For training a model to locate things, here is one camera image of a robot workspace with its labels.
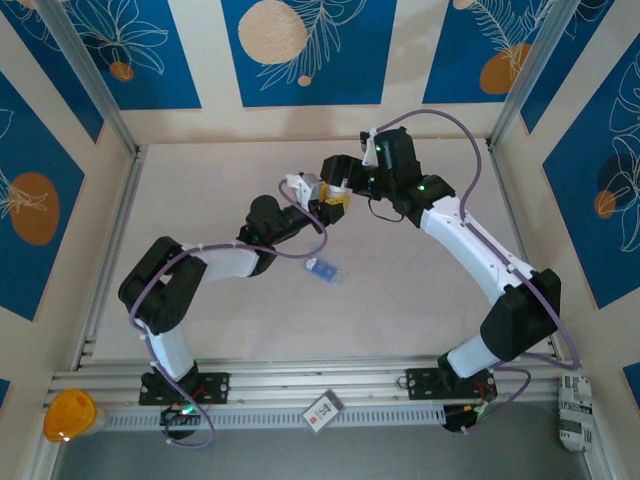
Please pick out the blue transparent pill organizer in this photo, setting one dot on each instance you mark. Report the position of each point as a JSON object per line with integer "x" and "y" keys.
{"x": 327, "y": 272}

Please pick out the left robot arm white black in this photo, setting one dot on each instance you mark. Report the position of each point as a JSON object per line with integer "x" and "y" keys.
{"x": 230, "y": 262}

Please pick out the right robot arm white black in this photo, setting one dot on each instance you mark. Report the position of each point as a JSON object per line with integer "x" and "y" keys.
{"x": 470, "y": 245}

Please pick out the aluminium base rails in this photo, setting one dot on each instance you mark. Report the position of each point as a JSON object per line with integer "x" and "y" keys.
{"x": 310, "y": 382}

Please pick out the white card with red mark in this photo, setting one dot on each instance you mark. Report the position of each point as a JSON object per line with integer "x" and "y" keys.
{"x": 322, "y": 411}

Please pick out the black controller box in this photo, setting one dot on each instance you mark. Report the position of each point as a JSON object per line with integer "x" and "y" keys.
{"x": 462, "y": 417}
{"x": 177, "y": 422}

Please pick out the orange dome lamp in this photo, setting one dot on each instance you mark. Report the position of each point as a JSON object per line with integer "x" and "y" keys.
{"x": 67, "y": 415}

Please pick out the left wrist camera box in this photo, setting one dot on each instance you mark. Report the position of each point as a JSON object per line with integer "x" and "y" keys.
{"x": 302, "y": 187}

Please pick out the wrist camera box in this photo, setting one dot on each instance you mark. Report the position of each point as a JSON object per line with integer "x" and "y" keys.
{"x": 369, "y": 150}
{"x": 302, "y": 187}

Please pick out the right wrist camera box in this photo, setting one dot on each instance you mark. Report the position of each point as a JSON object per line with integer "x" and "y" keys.
{"x": 369, "y": 150}

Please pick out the aluminium side rail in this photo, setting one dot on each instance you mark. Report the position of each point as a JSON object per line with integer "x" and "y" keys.
{"x": 510, "y": 200}
{"x": 115, "y": 240}

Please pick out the aluminium frame post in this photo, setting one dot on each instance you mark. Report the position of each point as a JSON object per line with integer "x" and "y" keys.
{"x": 90, "y": 75}
{"x": 530, "y": 70}

